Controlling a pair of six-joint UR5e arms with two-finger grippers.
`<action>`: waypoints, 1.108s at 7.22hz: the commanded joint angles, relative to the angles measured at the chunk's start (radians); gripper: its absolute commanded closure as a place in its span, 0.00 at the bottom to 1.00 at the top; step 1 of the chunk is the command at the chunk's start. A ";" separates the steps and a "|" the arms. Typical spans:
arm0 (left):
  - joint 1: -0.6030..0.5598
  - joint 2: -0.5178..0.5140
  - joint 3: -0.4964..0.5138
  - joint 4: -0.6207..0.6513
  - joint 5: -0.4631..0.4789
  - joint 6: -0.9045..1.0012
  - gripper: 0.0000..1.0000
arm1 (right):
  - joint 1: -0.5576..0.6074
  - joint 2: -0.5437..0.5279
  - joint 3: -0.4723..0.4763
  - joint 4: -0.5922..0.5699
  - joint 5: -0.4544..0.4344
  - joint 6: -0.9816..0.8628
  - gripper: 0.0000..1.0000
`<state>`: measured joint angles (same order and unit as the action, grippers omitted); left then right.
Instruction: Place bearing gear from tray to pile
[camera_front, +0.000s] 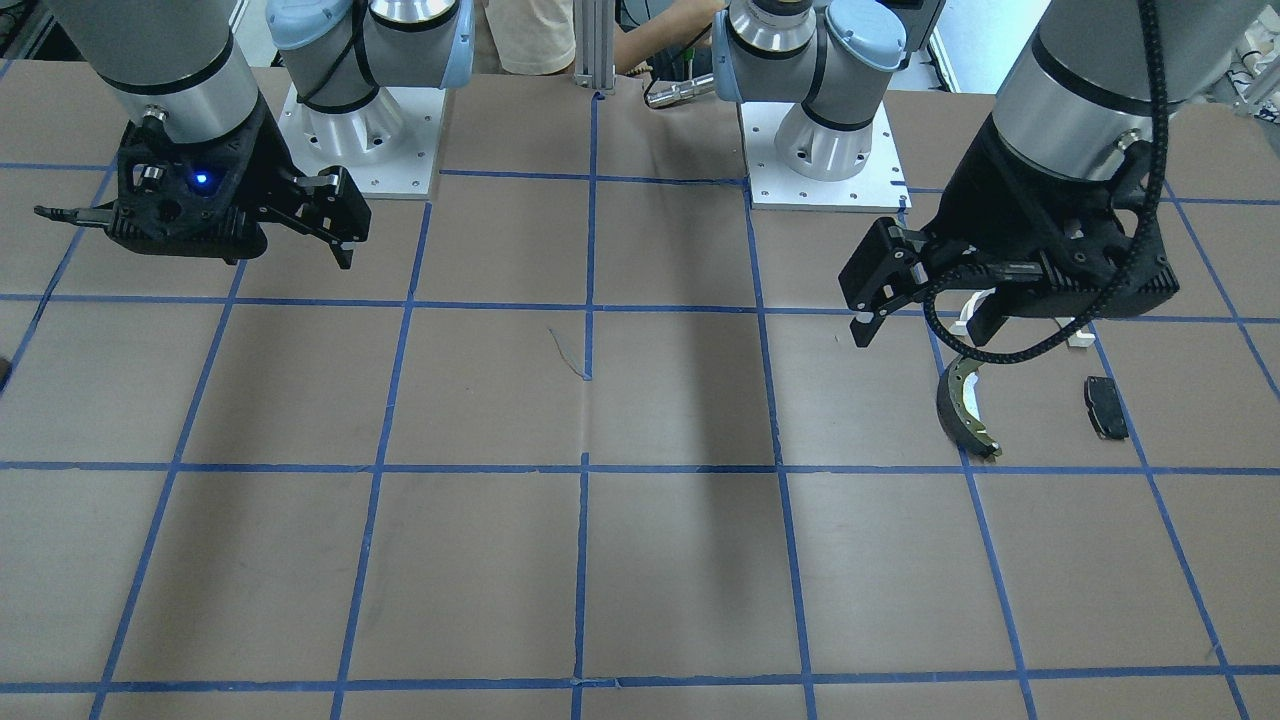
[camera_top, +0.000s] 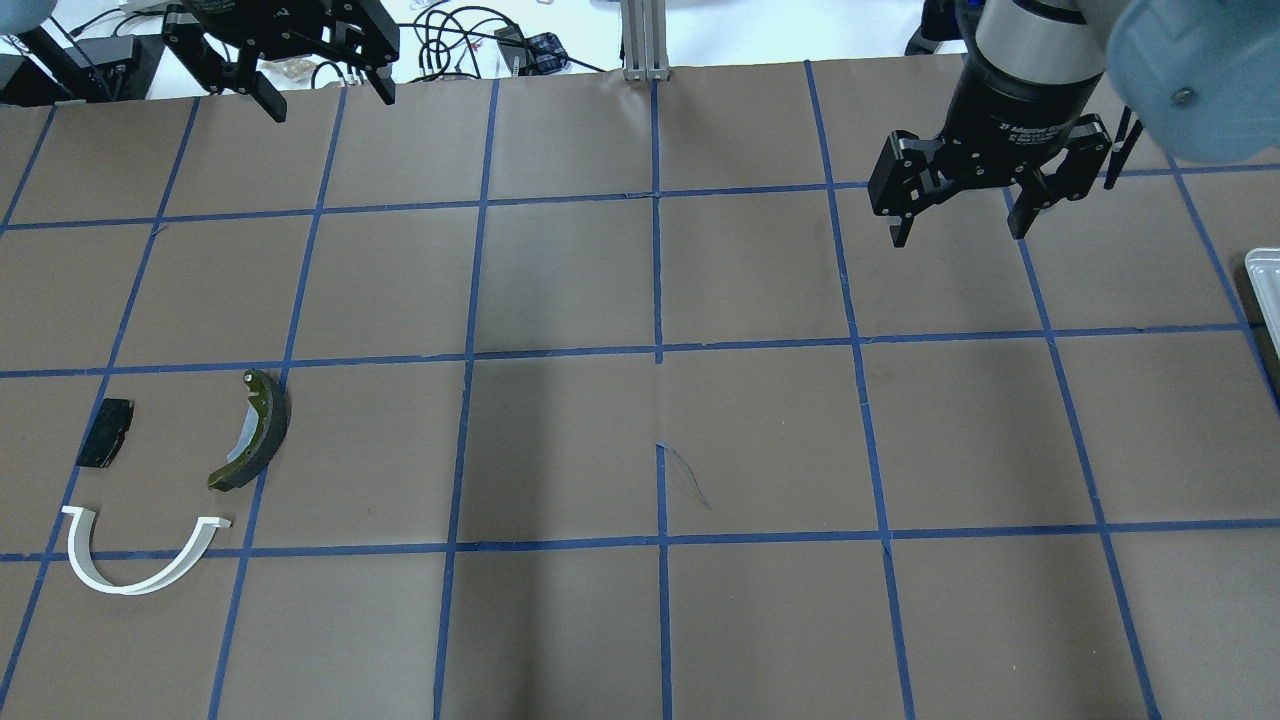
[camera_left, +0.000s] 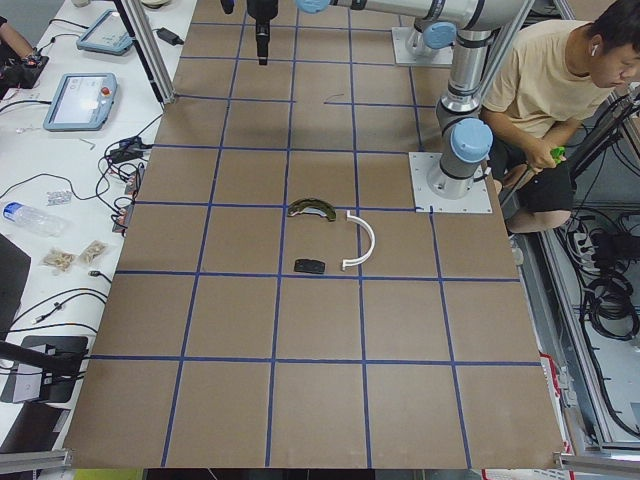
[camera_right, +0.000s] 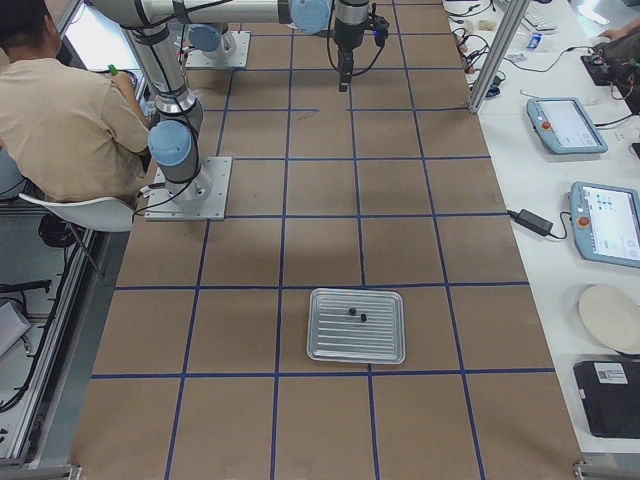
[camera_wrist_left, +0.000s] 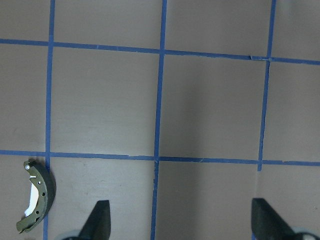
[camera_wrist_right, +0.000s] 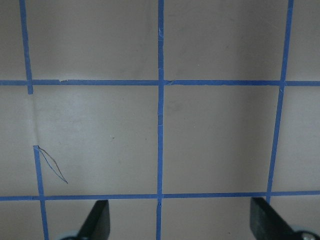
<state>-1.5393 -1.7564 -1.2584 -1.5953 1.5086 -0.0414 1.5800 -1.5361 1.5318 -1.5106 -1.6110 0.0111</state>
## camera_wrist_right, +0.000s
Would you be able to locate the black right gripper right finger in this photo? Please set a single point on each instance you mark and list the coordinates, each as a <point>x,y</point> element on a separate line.
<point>267,224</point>

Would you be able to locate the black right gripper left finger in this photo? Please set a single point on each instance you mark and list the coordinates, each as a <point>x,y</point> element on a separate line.
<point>97,225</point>

